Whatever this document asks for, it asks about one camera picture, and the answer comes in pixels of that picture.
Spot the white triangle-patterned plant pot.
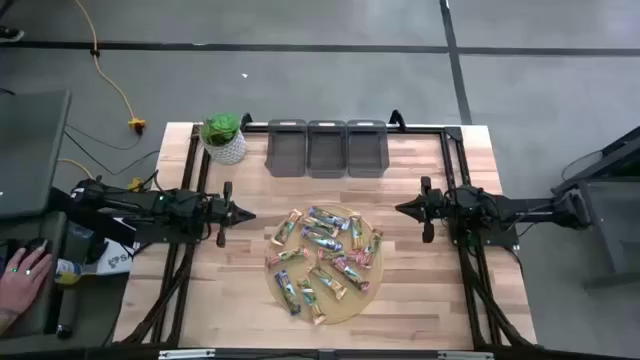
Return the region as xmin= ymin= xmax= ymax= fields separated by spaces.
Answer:
xmin=199 ymin=127 xmax=249 ymax=166

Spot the black bottle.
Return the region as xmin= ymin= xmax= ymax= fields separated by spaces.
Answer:
xmin=55 ymin=284 xmax=82 ymax=341

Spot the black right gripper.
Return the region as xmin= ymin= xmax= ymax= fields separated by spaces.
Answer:
xmin=394 ymin=176 xmax=454 ymax=245

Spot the person's shoe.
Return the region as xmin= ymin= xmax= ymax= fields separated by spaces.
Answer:
xmin=0 ymin=25 xmax=26 ymax=44

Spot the black computer mouse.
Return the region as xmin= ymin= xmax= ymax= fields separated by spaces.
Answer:
xmin=22 ymin=236 xmax=52 ymax=257

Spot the grey plastic bin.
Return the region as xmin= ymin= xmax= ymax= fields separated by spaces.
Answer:
xmin=264 ymin=118 xmax=308 ymax=179
xmin=346 ymin=118 xmax=391 ymax=179
xmin=306 ymin=119 xmax=349 ymax=180

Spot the dark grey equipment stand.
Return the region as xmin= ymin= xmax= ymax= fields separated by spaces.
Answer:
xmin=549 ymin=124 xmax=640 ymax=291

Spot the thin black floor cable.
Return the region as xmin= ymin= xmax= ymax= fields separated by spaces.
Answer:
xmin=63 ymin=123 xmax=162 ymax=177

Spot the yellow extension cable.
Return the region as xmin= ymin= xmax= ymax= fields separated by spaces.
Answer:
xmin=73 ymin=0 xmax=136 ymax=121

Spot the person's hand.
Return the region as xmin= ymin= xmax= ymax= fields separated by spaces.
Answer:
xmin=0 ymin=245 xmax=54 ymax=321

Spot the yellow bottle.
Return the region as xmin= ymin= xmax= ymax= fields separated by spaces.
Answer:
xmin=53 ymin=258 xmax=85 ymax=286

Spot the green artificial plant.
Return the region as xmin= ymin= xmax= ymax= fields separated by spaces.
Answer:
xmin=200 ymin=112 xmax=242 ymax=148

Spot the person's forearm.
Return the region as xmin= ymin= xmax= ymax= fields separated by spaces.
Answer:
xmin=0 ymin=307 xmax=21 ymax=337

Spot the black aluminium table frame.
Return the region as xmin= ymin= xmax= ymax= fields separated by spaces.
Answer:
xmin=117 ymin=110 xmax=539 ymax=351

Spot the white printed box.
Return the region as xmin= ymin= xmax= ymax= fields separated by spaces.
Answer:
xmin=93 ymin=238 xmax=142 ymax=277

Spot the round woven straw placemat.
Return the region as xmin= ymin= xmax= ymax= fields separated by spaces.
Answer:
xmin=263 ymin=203 xmax=386 ymax=326

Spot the blue green snack packet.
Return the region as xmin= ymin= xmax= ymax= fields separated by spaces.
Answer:
xmin=296 ymin=275 xmax=328 ymax=327

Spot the dark grey monitor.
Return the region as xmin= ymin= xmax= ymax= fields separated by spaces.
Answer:
xmin=0 ymin=89 xmax=72 ymax=220

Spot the silver metal bracket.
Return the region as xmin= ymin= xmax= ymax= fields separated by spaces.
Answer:
xmin=437 ymin=350 xmax=496 ymax=360
xmin=158 ymin=348 xmax=217 ymax=360

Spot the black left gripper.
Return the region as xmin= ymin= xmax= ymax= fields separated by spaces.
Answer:
xmin=200 ymin=181 xmax=257 ymax=249

